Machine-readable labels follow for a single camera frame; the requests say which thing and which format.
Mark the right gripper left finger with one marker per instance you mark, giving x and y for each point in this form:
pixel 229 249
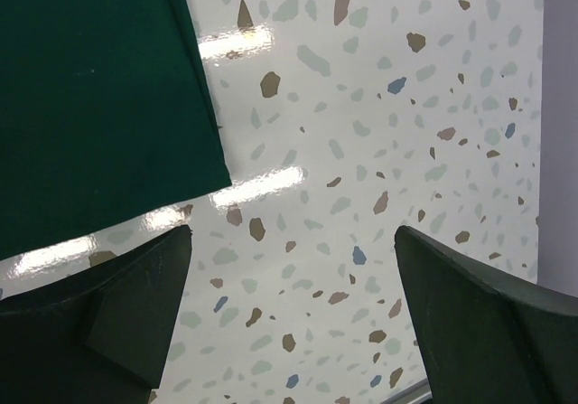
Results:
pixel 98 336

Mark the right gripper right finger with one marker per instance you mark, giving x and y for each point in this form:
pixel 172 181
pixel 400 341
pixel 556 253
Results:
pixel 486 336

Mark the dark green surgical cloth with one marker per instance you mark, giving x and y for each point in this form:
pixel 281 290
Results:
pixel 106 115

